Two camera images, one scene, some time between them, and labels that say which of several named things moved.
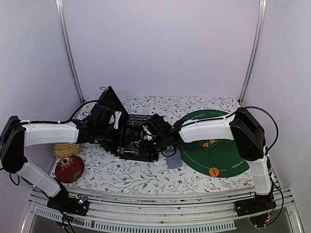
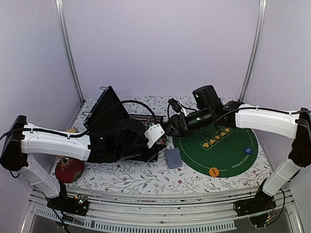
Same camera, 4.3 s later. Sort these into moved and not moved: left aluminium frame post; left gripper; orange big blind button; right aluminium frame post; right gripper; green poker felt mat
Moved: right gripper; left gripper
Not moved: green poker felt mat; orange big blind button; right aluminium frame post; left aluminium frame post
